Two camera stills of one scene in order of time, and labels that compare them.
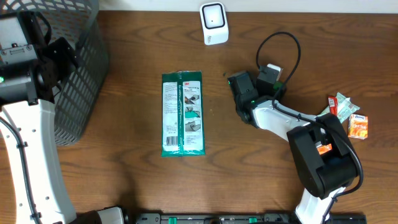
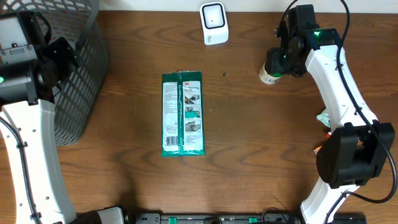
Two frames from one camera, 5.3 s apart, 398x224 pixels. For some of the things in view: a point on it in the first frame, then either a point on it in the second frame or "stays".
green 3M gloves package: (183, 122) stays
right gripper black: (273, 93) to (274, 63)
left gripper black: (62, 58) stays
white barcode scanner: (214, 19) stays
